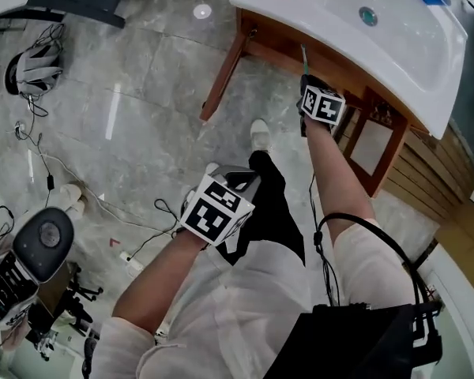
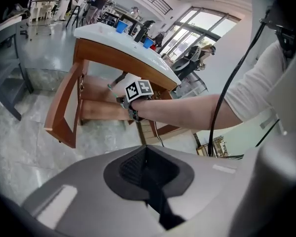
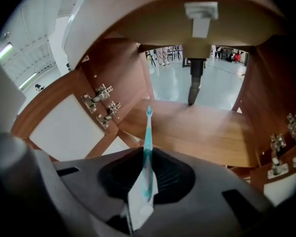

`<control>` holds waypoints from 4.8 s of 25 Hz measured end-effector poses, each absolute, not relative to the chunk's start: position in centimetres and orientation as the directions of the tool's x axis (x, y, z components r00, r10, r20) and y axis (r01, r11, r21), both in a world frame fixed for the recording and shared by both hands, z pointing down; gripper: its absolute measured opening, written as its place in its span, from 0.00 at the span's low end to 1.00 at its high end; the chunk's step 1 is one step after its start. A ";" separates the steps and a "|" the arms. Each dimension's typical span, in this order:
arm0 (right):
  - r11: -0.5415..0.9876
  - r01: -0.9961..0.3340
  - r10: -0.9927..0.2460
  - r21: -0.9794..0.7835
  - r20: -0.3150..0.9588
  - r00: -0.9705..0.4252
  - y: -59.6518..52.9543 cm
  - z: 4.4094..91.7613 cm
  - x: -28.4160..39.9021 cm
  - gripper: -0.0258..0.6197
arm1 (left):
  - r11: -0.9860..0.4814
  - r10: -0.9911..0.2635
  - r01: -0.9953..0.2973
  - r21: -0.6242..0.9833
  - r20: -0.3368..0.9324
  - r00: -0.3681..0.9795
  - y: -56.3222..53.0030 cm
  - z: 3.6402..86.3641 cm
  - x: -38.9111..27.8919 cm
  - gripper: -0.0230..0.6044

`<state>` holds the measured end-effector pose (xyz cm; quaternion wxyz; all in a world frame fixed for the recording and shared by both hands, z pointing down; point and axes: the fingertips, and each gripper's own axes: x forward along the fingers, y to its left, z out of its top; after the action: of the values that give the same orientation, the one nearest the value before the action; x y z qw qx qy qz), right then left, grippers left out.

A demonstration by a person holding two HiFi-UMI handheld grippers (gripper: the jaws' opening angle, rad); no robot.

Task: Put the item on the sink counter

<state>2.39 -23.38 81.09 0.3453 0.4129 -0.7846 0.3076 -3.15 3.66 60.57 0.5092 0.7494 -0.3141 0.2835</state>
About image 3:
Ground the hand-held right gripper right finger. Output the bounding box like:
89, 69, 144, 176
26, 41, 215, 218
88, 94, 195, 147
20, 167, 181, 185
137, 148, 275, 237

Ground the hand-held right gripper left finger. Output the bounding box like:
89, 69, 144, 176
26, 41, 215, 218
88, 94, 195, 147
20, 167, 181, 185
52, 147, 146, 224

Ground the wooden vanity cabinet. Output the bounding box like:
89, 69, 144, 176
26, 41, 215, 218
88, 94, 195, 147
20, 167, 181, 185
71, 0, 296, 180

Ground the wooden cabinet door white panel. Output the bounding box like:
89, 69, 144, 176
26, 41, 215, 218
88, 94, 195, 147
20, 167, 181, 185
11, 70, 119, 162
249, 157, 296, 207

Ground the black drain pipe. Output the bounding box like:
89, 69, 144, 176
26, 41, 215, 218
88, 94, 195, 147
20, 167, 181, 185
185, 37, 212, 106

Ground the long tube ceiling light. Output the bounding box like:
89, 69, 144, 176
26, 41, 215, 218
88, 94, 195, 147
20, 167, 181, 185
0, 41, 13, 62
18, 71, 38, 90

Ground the person's white shirt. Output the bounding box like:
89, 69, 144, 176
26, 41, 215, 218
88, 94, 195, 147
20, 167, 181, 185
0, 57, 28, 136

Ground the black chair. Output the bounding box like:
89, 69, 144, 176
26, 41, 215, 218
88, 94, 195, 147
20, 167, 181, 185
167, 45, 183, 60

